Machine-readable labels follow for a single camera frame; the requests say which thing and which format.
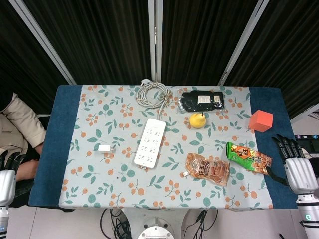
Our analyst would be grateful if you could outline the yellow pear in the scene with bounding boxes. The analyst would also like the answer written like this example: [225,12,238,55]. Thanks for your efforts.
[189,112,207,129]

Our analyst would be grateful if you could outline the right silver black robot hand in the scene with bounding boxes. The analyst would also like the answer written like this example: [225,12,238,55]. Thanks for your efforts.
[265,133,319,196]

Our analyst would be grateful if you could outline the coiled grey power cable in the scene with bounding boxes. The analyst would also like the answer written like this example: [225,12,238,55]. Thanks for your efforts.
[136,79,173,120]

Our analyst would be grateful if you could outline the floral patterned tablecloth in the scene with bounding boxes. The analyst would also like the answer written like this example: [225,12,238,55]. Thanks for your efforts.
[58,84,274,210]

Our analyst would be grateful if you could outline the orange-red cube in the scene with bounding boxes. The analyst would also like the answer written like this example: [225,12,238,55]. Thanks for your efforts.
[249,109,274,132]

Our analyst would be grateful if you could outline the dark blue table cover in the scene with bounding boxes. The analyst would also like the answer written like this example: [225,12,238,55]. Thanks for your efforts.
[27,84,306,210]

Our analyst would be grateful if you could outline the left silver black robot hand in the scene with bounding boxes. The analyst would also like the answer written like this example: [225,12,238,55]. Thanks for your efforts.
[0,150,27,208]

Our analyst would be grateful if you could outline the black gloves in plastic bag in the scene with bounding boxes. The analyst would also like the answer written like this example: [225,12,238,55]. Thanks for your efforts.
[176,87,226,114]

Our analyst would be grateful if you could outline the white power strip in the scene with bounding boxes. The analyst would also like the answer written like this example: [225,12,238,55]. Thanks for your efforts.
[134,118,167,170]

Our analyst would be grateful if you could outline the dark monitor screen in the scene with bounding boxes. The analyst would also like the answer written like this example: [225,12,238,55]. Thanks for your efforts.
[295,134,319,160]

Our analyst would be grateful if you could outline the black cable bundle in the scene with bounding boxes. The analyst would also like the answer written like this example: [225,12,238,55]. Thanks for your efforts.
[99,208,133,239]
[179,209,219,239]

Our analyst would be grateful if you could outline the white metal frame post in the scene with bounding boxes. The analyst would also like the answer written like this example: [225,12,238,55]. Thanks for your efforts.
[218,0,270,87]
[147,0,164,83]
[11,0,77,85]

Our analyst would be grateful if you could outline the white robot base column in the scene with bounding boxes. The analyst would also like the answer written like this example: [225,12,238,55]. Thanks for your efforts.
[119,208,190,239]

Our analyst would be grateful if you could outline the brown peanut sauce pouch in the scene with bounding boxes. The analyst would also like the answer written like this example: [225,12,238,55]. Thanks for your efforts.
[184,152,230,187]

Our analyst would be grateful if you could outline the green snack bag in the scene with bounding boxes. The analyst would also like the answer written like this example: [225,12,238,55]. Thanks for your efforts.
[226,141,273,176]

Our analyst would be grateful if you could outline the person in beige jacket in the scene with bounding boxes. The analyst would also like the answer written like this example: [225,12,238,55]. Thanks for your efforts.
[0,92,47,181]

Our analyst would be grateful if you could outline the white cube charger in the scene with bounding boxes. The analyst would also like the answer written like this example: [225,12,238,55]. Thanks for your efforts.
[98,144,117,153]

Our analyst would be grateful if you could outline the black pleated curtain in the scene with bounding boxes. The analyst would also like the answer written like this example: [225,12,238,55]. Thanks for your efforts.
[0,0,319,120]

